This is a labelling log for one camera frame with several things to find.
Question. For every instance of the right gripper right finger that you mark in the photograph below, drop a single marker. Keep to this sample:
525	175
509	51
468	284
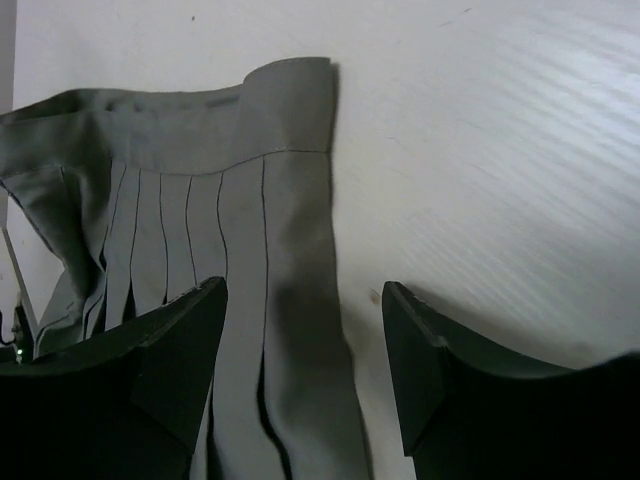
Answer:
470	408

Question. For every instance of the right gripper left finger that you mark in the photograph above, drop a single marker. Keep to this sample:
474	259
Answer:
124	404

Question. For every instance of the grey pleated skirt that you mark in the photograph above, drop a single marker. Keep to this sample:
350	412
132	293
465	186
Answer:
144	195

